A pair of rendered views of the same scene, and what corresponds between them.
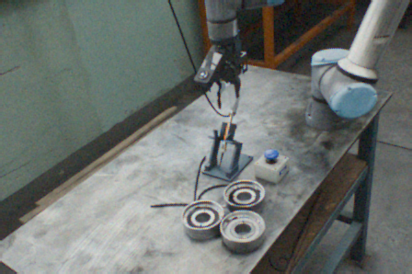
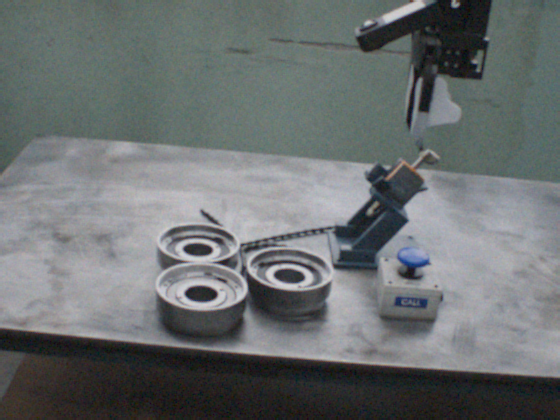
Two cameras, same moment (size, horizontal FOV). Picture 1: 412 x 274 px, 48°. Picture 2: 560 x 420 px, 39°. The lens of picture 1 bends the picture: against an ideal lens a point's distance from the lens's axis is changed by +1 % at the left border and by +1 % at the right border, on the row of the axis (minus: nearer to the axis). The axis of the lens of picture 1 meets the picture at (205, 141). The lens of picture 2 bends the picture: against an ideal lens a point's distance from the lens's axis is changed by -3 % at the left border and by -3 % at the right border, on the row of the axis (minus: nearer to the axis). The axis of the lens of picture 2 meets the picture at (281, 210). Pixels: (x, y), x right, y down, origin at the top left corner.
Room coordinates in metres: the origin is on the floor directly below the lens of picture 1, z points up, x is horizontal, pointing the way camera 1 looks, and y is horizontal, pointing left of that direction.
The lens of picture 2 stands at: (0.32, -0.71, 1.32)
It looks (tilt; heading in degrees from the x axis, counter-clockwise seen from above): 25 degrees down; 48
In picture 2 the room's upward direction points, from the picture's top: 6 degrees clockwise
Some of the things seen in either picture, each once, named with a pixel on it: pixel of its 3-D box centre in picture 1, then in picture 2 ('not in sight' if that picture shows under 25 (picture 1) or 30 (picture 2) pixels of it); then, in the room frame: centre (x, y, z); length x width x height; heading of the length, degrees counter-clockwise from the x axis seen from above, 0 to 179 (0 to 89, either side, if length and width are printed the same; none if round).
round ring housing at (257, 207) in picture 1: (244, 199); (288, 282); (0.91, -0.08, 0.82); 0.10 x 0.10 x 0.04
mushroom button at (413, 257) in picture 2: (271, 159); (411, 269); (1.02, -0.17, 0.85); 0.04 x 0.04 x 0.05
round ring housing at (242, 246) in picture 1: (243, 232); (200, 300); (0.79, -0.06, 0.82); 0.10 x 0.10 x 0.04
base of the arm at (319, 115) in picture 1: (329, 105); not in sight; (1.27, -0.41, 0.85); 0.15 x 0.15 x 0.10
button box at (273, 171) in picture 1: (272, 165); (412, 288); (1.03, -0.18, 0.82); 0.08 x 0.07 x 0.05; 139
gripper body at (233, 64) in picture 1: (226, 56); (449, 28); (1.13, -0.09, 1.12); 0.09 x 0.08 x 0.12; 142
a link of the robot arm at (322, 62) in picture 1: (332, 73); not in sight; (1.26, -0.41, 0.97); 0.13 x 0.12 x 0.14; 2
